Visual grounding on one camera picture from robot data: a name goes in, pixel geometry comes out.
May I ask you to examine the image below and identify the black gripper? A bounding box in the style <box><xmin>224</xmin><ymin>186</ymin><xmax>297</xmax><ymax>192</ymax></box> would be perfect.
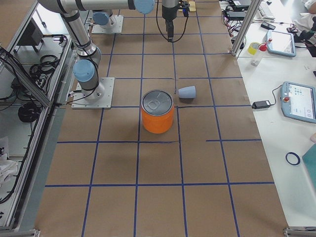
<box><xmin>162</xmin><ymin>0</ymin><xmax>190</xmax><ymax>42</ymax></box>

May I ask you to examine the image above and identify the light blue plastic cup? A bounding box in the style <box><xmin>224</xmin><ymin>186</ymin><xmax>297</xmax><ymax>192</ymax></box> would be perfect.
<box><xmin>178</xmin><ymin>85</ymin><xmax>197</xmax><ymax>99</ymax></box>

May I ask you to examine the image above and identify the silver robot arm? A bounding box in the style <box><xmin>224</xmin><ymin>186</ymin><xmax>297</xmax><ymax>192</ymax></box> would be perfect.
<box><xmin>39</xmin><ymin>0</ymin><xmax>158</xmax><ymax>108</ymax></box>
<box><xmin>92</xmin><ymin>9</ymin><xmax>117</xmax><ymax>29</ymax></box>

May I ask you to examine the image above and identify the wooden cup stand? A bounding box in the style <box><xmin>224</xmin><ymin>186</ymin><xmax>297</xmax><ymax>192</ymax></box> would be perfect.
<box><xmin>188</xmin><ymin>0</ymin><xmax>196</xmax><ymax>12</ymax></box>

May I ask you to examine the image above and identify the yellow tape roll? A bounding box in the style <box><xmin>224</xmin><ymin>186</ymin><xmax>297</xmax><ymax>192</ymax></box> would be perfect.
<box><xmin>247</xmin><ymin>42</ymin><xmax>260</xmax><ymax>55</ymax></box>

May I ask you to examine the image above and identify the white keyboard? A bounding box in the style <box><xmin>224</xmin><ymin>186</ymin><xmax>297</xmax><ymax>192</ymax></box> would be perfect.
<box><xmin>257</xmin><ymin>0</ymin><xmax>275</xmax><ymax>21</ymax></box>

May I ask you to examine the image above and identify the orange metal can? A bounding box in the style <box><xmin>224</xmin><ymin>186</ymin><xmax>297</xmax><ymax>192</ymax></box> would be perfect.
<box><xmin>141</xmin><ymin>89</ymin><xmax>174</xmax><ymax>134</ymax></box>

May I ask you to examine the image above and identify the clear bottle red cap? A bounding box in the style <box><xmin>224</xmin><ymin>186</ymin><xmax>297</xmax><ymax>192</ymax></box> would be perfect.
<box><xmin>251</xmin><ymin>42</ymin><xmax>268</xmax><ymax>66</ymax></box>

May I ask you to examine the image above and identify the far teach pendant tablet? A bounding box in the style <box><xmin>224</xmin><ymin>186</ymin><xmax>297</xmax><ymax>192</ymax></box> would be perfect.
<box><xmin>266</xmin><ymin>30</ymin><xmax>296</xmax><ymax>57</ymax></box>

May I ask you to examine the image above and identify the teach pendant tablet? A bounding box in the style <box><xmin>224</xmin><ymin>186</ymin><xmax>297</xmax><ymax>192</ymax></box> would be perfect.
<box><xmin>266</xmin><ymin>30</ymin><xmax>296</xmax><ymax>57</ymax></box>
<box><xmin>280</xmin><ymin>81</ymin><xmax>316</xmax><ymax>123</ymax></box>

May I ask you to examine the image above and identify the black power adapter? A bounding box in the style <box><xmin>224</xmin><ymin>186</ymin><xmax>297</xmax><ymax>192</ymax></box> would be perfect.
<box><xmin>251</xmin><ymin>100</ymin><xmax>271</xmax><ymax>109</ymax></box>

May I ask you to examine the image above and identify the near teach pendant tablet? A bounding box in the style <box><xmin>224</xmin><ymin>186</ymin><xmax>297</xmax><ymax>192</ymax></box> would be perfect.
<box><xmin>280</xmin><ymin>81</ymin><xmax>316</xmax><ymax>123</ymax></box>

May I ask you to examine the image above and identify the teal board corner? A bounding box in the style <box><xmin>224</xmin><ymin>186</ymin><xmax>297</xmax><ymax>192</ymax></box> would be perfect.
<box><xmin>303</xmin><ymin>144</ymin><xmax>316</xmax><ymax>187</ymax></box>

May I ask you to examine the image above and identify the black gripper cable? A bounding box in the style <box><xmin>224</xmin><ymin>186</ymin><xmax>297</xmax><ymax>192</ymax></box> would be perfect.
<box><xmin>154</xmin><ymin>0</ymin><xmax>190</xmax><ymax>43</ymax></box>

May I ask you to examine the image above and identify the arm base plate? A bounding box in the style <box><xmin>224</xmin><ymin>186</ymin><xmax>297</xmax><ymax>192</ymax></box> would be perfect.
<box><xmin>92</xmin><ymin>12</ymin><xmax>124</xmax><ymax>34</ymax></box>
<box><xmin>71</xmin><ymin>78</ymin><xmax>115</xmax><ymax>109</ymax></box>

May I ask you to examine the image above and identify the aluminium frame post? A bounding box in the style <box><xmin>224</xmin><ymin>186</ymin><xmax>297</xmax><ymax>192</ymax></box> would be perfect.
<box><xmin>230</xmin><ymin>0</ymin><xmax>261</xmax><ymax>56</ymax></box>

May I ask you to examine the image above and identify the blue tape ring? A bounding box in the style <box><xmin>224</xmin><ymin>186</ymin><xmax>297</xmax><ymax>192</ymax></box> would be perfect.
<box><xmin>285</xmin><ymin>152</ymin><xmax>301</xmax><ymax>166</ymax></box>

